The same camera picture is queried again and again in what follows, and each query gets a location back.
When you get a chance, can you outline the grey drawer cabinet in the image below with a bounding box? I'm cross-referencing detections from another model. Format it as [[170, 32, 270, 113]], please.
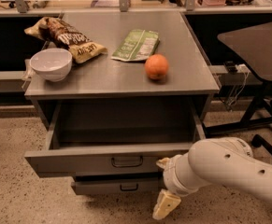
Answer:
[[25, 10, 219, 136]]

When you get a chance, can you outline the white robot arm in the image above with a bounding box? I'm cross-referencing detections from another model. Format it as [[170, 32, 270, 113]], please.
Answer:
[[152, 137, 272, 220]]

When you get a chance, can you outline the green snack packet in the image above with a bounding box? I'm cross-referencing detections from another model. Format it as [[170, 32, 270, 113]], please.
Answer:
[[111, 29, 160, 62]]

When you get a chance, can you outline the black office chair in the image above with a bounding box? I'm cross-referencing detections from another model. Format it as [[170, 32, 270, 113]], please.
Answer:
[[251, 91, 272, 168]]

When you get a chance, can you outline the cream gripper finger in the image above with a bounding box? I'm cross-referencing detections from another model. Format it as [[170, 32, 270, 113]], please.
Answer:
[[152, 189, 181, 220], [156, 158, 170, 170]]

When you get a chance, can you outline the grey top drawer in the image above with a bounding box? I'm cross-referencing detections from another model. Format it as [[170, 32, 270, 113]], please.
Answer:
[[25, 96, 204, 177]]

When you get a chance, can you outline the brown chip bag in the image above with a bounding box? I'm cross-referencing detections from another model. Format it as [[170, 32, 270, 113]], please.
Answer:
[[24, 17, 107, 63]]

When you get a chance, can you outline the white bowl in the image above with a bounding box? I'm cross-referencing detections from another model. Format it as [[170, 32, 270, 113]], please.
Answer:
[[29, 48, 73, 82]]

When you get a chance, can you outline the orange fruit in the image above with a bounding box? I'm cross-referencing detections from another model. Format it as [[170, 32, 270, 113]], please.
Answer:
[[144, 54, 169, 80]]

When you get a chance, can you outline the grey drawer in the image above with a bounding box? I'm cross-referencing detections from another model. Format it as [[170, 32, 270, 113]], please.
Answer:
[[71, 172, 164, 195], [25, 96, 204, 177]]

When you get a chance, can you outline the grey lower drawer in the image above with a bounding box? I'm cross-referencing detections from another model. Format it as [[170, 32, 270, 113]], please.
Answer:
[[71, 172, 164, 195]]

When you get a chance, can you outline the white power adapter with cables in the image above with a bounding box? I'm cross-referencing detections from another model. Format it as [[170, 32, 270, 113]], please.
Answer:
[[223, 62, 251, 111]]

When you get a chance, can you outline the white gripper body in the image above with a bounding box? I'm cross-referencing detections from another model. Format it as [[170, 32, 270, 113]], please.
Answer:
[[163, 154, 198, 197]]

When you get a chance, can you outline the black side table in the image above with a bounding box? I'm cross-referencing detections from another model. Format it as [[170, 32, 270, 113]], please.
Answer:
[[204, 22, 272, 137]]

